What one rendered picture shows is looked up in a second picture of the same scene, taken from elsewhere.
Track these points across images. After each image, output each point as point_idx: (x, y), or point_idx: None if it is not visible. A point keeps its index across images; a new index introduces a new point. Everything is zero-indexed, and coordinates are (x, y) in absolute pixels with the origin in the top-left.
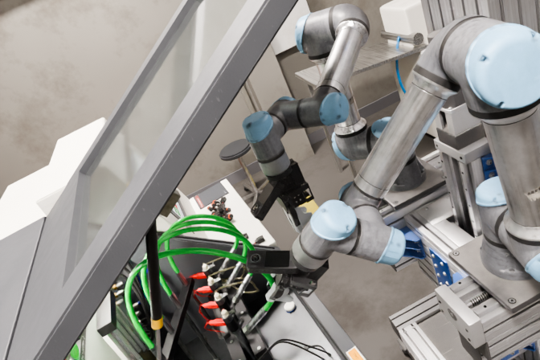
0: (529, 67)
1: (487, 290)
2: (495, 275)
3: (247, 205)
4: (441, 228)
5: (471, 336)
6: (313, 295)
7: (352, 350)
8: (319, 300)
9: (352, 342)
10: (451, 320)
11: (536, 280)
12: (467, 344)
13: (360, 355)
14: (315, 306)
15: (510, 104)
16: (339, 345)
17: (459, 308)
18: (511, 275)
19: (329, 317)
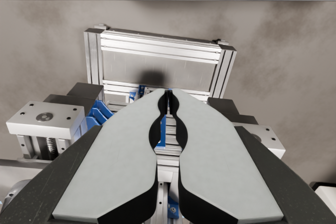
0: None
1: (20, 163)
2: (28, 180)
3: None
4: (162, 173)
5: (18, 111)
6: None
7: None
8: None
9: None
10: (60, 107)
11: (7, 192)
12: (88, 91)
13: None
14: None
15: None
16: None
17: (31, 129)
18: (10, 190)
19: None
